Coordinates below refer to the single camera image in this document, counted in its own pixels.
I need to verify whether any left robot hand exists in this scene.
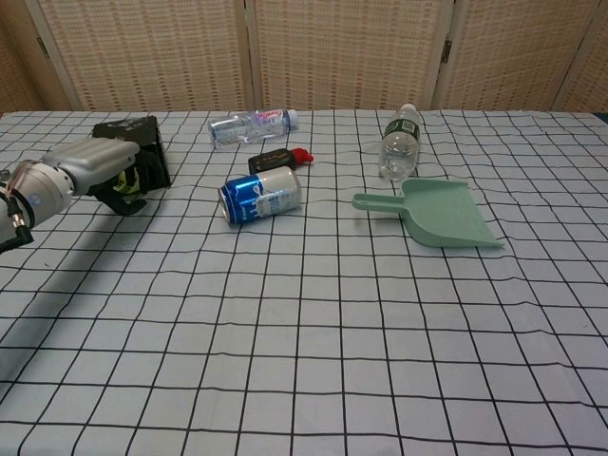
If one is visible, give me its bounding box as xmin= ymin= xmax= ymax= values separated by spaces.
xmin=46 ymin=137 xmax=149 ymax=217

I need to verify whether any yellow tennis ball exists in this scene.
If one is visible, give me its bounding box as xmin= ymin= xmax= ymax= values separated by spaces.
xmin=113 ymin=170 xmax=142 ymax=196

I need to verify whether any black cardboard box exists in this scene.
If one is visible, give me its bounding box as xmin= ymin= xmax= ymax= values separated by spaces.
xmin=91 ymin=115 xmax=173 ymax=189

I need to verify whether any woven folding screen panel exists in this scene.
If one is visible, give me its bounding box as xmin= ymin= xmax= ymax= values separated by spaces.
xmin=32 ymin=0 xmax=253 ymax=113
xmin=0 ymin=0 xmax=72 ymax=114
xmin=441 ymin=0 xmax=590 ymax=112
xmin=246 ymin=0 xmax=452 ymax=112
xmin=555 ymin=0 xmax=608 ymax=113

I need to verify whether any clear bottle pink label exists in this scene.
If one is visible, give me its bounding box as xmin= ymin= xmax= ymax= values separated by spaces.
xmin=208 ymin=107 xmax=299 ymax=149

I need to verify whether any blue silver drink can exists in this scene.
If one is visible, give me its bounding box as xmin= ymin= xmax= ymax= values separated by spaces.
xmin=218 ymin=165 xmax=304 ymax=225

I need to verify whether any black case with red tassel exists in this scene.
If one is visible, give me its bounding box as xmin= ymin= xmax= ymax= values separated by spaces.
xmin=247 ymin=146 xmax=315 ymax=175

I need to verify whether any checked light blue tablecloth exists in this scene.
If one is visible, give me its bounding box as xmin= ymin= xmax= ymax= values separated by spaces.
xmin=0 ymin=108 xmax=608 ymax=456

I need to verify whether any clear bottle green label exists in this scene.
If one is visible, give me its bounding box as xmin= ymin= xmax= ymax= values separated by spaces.
xmin=377 ymin=103 xmax=424 ymax=181

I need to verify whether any green plastic dustpan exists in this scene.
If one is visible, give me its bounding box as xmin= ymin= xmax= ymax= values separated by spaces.
xmin=351 ymin=178 xmax=506 ymax=251

